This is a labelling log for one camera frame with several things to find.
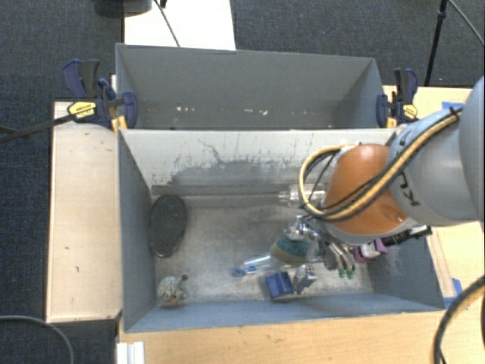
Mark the purple and white object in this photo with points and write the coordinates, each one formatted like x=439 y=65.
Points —
x=369 y=251

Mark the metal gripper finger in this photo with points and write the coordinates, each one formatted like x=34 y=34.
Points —
x=301 y=229
x=305 y=277

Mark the black oval disc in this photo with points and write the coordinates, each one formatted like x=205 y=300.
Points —
x=166 y=226

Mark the speckled toy animal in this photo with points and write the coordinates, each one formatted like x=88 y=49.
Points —
x=170 y=290

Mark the black cylinder on white bracket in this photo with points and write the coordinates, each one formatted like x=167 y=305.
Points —
x=407 y=236

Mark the green and tan sponge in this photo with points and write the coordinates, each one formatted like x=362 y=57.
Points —
x=290 y=250

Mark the clear tube with blue cap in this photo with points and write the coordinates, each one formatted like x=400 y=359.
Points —
x=255 y=263

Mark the blue block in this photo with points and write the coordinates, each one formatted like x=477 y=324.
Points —
x=278 y=284

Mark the grey metal bin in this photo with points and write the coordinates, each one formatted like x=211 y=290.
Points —
x=227 y=233

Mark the pale wood board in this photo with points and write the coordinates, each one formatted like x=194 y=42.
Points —
x=83 y=222

